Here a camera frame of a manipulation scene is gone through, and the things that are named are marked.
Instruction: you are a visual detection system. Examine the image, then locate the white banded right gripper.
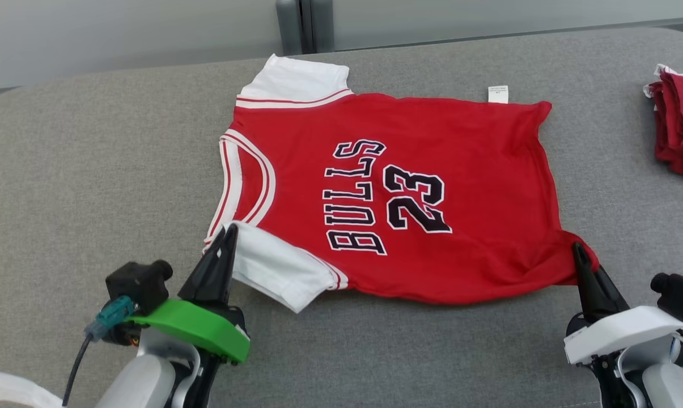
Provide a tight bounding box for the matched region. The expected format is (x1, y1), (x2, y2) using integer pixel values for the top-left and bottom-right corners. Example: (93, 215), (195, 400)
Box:
(563, 242), (683, 366)

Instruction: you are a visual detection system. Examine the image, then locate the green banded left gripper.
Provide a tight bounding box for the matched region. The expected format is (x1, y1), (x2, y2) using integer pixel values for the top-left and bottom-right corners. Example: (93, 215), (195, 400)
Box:
(126, 223), (251, 364)

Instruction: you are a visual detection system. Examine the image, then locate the red Bulls 23 jersey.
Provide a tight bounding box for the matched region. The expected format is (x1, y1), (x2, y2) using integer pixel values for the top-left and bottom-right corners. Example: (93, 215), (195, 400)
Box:
(203, 54), (600, 314)

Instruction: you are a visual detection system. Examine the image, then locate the teal left camera connector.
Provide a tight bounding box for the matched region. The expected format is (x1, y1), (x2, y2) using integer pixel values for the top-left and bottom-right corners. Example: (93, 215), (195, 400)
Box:
(85, 295), (137, 342)

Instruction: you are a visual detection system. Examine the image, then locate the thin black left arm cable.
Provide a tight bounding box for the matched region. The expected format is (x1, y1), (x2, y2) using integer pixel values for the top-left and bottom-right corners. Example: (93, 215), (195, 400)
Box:
(62, 334), (92, 407)

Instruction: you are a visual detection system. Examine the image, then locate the white cable wrap sleeve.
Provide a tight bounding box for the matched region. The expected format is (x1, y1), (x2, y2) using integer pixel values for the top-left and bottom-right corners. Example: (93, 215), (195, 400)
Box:
(0, 368), (64, 408)

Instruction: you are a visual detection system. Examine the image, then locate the grey metal partition post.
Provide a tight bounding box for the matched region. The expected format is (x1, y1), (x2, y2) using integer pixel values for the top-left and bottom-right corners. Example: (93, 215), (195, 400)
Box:
(309, 0), (335, 53)
(275, 0), (303, 56)

